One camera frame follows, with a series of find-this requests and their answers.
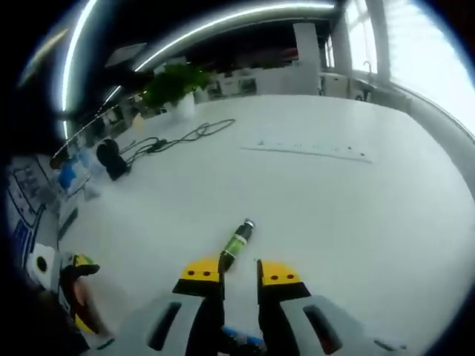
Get dark medicine bottle green label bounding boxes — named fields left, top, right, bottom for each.
left=218, top=218, right=258, bottom=274

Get crumpled clear plastic bag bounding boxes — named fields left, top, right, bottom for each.
left=82, top=179, right=102, bottom=201

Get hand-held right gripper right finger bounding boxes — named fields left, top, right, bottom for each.
left=255, top=258, right=407, bottom=356

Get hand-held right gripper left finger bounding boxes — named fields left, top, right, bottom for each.
left=96, top=256, right=227, bottom=356

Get blue plastic packet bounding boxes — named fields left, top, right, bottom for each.
left=59, top=157, right=92, bottom=194

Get person's left hand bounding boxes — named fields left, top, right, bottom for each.
left=72, top=276, right=98, bottom=329

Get ceiling air conditioner cassette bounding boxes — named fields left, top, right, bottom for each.
left=105, top=42, right=148, bottom=68

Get black round desk device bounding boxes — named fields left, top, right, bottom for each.
left=96, top=139, right=131, bottom=182

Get black flat device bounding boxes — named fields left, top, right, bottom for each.
left=56, top=206, right=80, bottom=239

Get green potted plant white pot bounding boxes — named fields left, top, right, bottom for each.
left=142, top=62, right=212, bottom=118

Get white wall poster blue lines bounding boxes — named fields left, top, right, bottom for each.
left=7, top=157, right=60, bottom=260

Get ceiling light strip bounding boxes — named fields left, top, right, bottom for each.
left=133, top=2, right=336, bottom=72
left=61, top=0, right=99, bottom=140

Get black cable with adapter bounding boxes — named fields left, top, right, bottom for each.
left=120, top=118, right=237, bottom=168

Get packed batch of medicine bottles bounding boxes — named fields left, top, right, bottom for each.
left=221, top=325, right=266, bottom=353

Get clear flat plastic strip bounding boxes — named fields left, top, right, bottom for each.
left=240, top=136, right=373, bottom=165

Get white office desks and chairs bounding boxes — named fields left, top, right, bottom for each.
left=207, top=66, right=376, bottom=100

